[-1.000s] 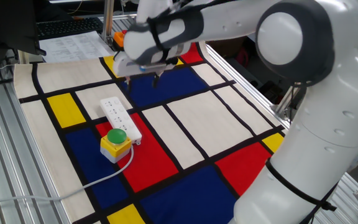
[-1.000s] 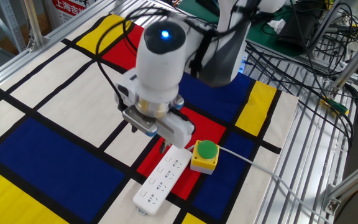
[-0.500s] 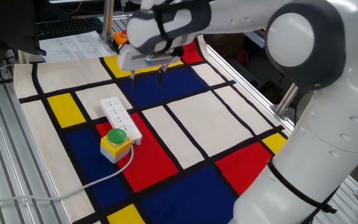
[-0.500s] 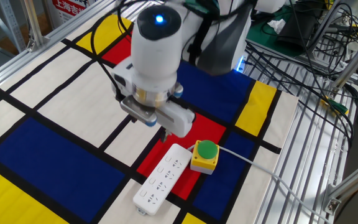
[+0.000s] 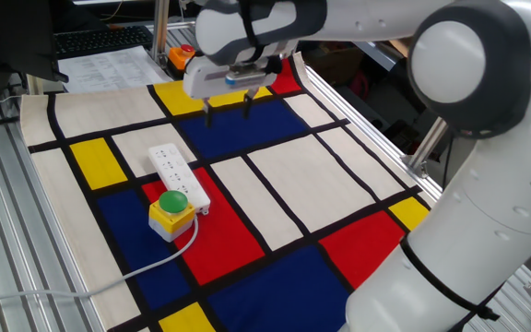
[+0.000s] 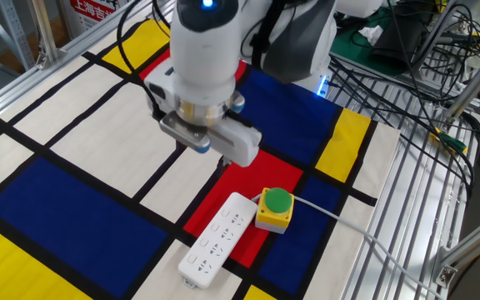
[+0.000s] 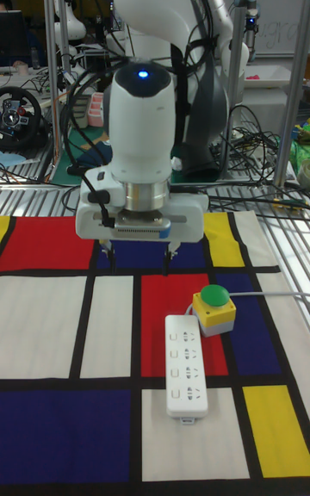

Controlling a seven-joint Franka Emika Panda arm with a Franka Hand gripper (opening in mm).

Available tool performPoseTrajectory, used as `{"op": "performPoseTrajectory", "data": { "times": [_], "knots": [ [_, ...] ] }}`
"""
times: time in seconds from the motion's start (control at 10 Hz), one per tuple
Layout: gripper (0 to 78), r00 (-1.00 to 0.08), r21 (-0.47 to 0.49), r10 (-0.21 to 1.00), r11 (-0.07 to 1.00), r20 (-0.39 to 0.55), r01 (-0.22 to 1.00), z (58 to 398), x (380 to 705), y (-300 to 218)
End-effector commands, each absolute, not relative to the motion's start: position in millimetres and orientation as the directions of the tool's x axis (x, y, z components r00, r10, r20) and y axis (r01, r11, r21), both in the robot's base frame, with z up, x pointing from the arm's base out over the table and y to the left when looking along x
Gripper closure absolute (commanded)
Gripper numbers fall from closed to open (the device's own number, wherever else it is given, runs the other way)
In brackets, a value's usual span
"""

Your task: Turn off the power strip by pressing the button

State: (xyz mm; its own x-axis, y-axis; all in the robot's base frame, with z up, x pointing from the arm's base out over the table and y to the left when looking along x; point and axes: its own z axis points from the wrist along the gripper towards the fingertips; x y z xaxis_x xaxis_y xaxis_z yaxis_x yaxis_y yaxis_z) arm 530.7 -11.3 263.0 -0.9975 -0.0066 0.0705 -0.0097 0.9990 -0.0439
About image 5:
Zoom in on Mondrian pattern cloth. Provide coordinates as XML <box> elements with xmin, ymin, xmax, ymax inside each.
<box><xmin>19</xmin><ymin>53</ymin><xmax>432</xmax><ymax>332</ymax></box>

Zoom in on black keyboard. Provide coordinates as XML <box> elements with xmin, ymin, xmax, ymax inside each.
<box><xmin>53</xmin><ymin>25</ymin><xmax>155</xmax><ymax>60</ymax></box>

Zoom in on grey gripper camera blue end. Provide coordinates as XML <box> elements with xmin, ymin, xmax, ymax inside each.
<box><xmin>225</xmin><ymin>68</ymin><xmax>269</xmax><ymax>88</ymax></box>

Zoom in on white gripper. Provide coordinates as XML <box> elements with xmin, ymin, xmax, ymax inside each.
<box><xmin>182</xmin><ymin>53</ymin><xmax>281</xmax><ymax>129</ymax></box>

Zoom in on vertical aluminium post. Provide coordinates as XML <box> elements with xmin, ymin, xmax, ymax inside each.
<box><xmin>151</xmin><ymin>0</ymin><xmax>171</xmax><ymax>65</ymax></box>

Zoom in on printed paper sheet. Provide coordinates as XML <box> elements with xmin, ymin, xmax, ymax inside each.
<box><xmin>56</xmin><ymin>44</ymin><xmax>174</xmax><ymax>95</ymax></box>

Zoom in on red plastic item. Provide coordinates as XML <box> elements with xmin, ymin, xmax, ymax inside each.
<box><xmin>348</xmin><ymin>71</ymin><xmax>371</xmax><ymax>101</ymax></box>

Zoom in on orange emergency stop button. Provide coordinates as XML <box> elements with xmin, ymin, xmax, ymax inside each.
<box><xmin>168</xmin><ymin>43</ymin><xmax>197</xmax><ymax>73</ymax></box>

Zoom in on white power strip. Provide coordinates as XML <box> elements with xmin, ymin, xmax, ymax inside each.
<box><xmin>147</xmin><ymin>142</ymin><xmax>212</xmax><ymax>216</ymax></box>

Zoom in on green button yellow box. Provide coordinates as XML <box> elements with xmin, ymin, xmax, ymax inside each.
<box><xmin>147</xmin><ymin>189</ymin><xmax>197</xmax><ymax>243</ymax></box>

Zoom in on aluminium post with bracket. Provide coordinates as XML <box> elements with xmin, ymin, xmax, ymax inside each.
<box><xmin>403</xmin><ymin>117</ymin><xmax>449</xmax><ymax>180</ymax></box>

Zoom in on grey power strip cable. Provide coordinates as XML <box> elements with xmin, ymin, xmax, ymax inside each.
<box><xmin>0</xmin><ymin>214</ymin><xmax>201</xmax><ymax>308</ymax></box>

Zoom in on black monitor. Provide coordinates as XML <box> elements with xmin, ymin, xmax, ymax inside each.
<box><xmin>0</xmin><ymin>0</ymin><xmax>70</xmax><ymax>84</ymax></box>

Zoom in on brown cardboard box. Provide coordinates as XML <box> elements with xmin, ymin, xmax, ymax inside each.
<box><xmin>387</xmin><ymin>39</ymin><xmax>410</xmax><ymax>59</ymax></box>

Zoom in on aluminium frame rail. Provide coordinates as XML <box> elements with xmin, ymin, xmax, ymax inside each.
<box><xmin>300</xmin><ymin>53</ymin><xmax>444</xmax><ymax>204</ymax></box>

